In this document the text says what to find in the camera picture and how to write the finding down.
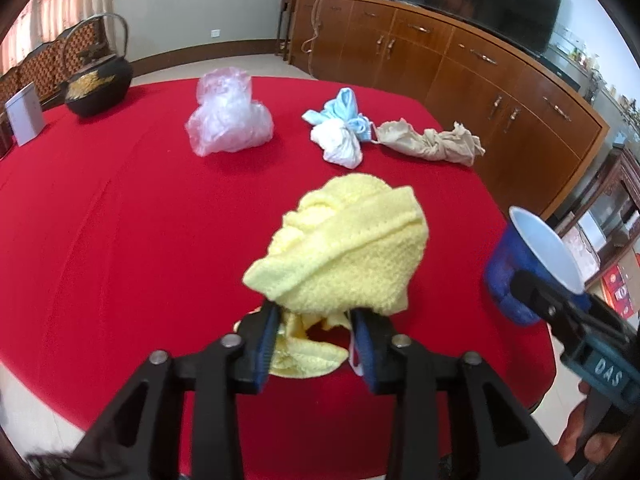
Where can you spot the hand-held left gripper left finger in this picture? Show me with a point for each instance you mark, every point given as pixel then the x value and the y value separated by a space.
pixel 267 350

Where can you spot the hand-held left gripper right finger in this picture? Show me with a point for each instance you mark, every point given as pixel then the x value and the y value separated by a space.
pixel 363 355

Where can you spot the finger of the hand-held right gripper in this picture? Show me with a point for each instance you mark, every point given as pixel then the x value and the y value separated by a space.
pixel 610 317
pixel 545 300

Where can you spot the blue plastic cup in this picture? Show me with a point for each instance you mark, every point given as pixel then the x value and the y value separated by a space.
pixel 542 245

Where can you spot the yellow knitted cloth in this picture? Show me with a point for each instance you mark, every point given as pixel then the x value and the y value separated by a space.
pixel 345 250

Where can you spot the beige stocking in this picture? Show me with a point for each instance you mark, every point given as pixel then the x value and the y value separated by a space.
pixel 430 142

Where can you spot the white face mask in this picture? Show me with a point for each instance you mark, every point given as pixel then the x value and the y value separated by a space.
pixel 337 146

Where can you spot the clear plastic bag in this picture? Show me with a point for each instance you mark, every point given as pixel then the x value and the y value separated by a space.
pixel 225 120

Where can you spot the blue face mask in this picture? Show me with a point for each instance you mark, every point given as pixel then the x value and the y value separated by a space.
pixel 340 107

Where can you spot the person's right hand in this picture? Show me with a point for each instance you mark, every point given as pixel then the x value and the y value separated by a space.
pixel 575 430

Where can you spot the red cardboard box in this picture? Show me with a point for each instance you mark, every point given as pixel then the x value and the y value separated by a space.
pixel 620 285

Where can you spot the pink floral bag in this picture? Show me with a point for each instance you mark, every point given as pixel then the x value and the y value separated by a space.
pixel 582 250

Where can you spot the white flat box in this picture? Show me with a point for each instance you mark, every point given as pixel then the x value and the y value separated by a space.
pixel 599 227

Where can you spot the carved wooden stand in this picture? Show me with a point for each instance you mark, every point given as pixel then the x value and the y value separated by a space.
pixel 622 170

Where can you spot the red tablecloth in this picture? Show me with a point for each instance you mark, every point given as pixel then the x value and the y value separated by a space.
pixel 125 240

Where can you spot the long wooden cabinet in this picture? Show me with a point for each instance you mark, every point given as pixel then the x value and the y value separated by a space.
pixel 450 70

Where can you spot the small glass bottles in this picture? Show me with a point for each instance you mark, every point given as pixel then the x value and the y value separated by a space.
pixel 580 47

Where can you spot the black iron teapot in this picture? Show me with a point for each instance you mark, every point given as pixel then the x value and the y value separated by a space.
pixel 97 85

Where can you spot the white tin box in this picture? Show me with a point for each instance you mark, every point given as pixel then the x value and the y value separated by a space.
pixel 25 115

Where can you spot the wooden upholstered sofa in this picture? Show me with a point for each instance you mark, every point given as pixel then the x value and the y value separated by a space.
pixel 35 67

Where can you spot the beige patterned curtain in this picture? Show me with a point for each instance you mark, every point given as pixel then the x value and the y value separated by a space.
pixel 55 5

